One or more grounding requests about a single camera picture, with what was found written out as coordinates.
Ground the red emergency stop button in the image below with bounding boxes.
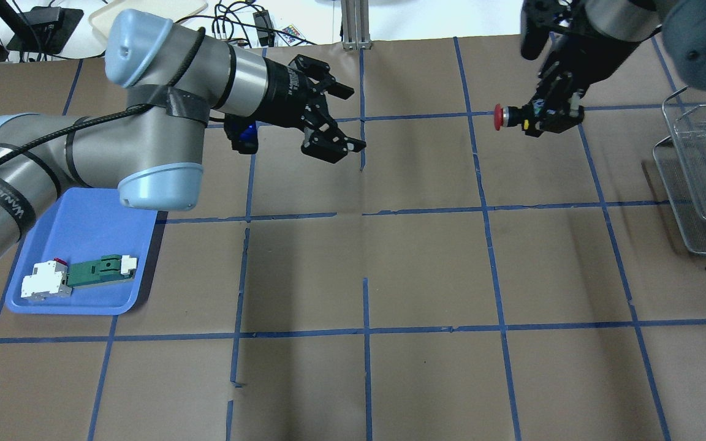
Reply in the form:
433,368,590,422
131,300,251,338
493,102,542,134

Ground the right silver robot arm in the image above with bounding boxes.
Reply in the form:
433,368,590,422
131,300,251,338
495,1,706,137

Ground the white circuit breaker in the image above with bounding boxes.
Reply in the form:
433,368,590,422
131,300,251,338
20,259,73,301

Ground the black camera stand base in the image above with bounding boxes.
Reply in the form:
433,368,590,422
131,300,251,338
0,1,85,56

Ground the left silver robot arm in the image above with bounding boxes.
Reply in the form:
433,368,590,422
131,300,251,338
0,9,365,258

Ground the aluminium frame post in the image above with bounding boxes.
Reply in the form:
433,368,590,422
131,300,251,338
341,0,372,52

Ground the green white terminal block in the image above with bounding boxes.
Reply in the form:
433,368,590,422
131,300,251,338
67,254,139,288

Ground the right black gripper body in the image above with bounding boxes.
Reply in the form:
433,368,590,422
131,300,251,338
520,1,636,99

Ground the blue plastic tray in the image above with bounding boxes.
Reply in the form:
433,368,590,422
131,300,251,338
4,188,159,315

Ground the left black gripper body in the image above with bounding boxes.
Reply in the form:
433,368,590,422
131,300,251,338
224,59,330,154

